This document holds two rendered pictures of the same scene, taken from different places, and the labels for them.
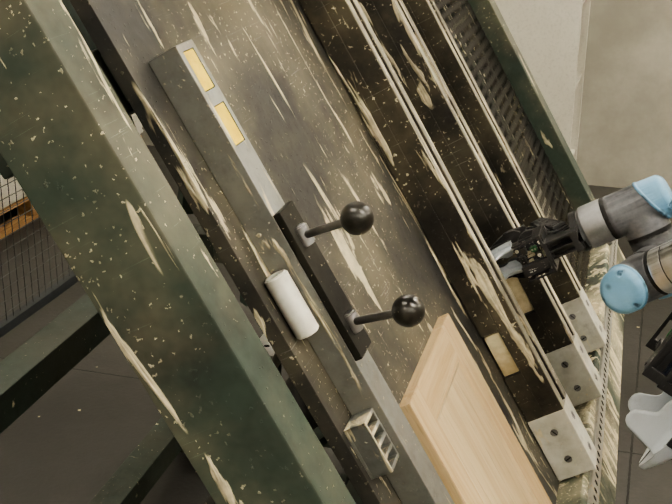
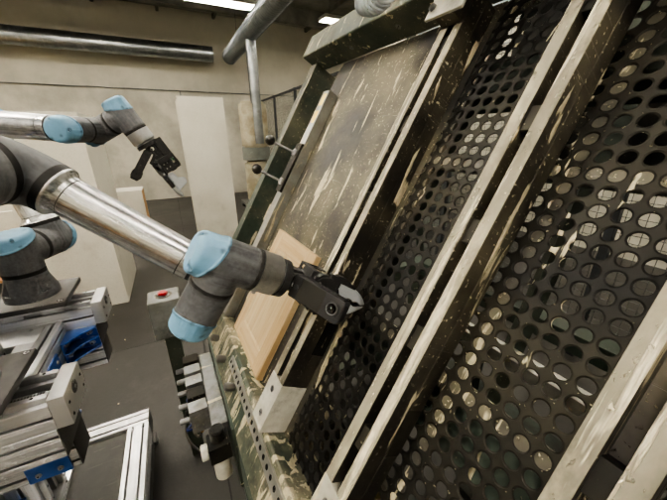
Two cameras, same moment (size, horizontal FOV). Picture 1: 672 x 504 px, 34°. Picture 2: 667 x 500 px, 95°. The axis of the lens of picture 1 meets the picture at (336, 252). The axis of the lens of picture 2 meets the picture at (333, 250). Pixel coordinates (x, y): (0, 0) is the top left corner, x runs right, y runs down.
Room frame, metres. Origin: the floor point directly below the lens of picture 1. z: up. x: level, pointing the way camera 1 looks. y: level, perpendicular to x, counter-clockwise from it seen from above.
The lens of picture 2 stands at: (2.21, -0.69, 1.56)
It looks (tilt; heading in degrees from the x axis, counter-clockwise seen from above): 21 degrees down; 137
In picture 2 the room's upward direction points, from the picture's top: straight up
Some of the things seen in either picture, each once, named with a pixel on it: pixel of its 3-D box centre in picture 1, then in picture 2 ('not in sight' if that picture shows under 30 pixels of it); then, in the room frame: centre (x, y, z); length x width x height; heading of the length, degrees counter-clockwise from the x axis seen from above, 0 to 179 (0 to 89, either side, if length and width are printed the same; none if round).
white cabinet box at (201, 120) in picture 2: not in sight; (208, 173); (-2.60, 1.21, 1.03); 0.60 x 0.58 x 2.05; 164
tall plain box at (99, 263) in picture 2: not in sight; (76, 210); (-1.69, -0.51, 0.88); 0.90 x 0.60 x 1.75; 164
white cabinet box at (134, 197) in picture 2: not in sight; (127, 210); (-4.02, 0.26, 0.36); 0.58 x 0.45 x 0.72; 74
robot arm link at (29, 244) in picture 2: not in sight; (18, 250); (0.77, -0.81, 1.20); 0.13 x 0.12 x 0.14; 138
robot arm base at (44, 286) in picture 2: not in sight; (29, 282); (0.77, -0.81, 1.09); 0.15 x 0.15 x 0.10
